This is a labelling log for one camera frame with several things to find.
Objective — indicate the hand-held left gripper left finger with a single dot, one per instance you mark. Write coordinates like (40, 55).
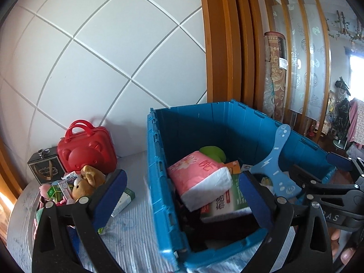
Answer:
(112, 196)

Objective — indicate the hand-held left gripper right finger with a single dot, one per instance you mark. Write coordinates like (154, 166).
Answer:
(254, 202)

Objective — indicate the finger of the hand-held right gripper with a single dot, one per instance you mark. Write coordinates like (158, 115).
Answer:
(338, 161)
(327, 187)

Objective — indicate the orange box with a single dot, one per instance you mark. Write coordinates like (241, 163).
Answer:
(233, 167)

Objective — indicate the blue plastic hanger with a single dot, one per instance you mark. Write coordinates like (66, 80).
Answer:
(273, 165)

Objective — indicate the blue plastic crate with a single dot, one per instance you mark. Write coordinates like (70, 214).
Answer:
(159, 176)

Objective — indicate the lime green soft toy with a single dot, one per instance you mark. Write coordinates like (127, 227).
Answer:
(212, 153)

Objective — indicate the pink tissue pack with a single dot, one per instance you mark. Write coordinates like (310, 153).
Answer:
(196, 173)

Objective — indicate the person's right hand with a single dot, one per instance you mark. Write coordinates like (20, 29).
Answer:
(345, 254)

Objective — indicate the white green box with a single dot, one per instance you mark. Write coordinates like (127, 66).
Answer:
(125, 202)

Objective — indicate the brown teddy bear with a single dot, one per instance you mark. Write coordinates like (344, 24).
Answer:
(85, 184)

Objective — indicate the white foil packet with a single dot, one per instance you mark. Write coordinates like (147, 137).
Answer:
(71, 176)

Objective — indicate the white box with blue circle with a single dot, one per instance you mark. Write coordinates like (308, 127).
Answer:
(66, 190)

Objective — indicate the hanging clothes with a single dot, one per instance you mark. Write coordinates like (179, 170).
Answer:
(341, 113)

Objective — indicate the red bear suitcase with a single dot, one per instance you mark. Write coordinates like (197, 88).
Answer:
(85, 153)

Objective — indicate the small green box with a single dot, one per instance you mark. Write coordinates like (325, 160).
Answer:
(52, 193)

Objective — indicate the pink plush toy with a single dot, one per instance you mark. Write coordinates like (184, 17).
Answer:
(44, 190)

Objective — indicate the dark tin box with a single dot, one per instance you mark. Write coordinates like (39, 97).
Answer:
(45, 170)

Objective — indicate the bright window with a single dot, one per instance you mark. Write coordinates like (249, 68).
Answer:
(357, 71)

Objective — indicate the wooden slat glass partition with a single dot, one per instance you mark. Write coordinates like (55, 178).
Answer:
(310, 62)

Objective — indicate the rolled patterned carpet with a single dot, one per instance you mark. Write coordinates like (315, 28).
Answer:
(274, 76)

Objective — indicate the hanging vine decoration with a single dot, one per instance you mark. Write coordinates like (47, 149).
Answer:
(344, 28)

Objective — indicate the wooden door frame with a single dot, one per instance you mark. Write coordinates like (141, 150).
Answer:
(224, 48)
(7, 170)

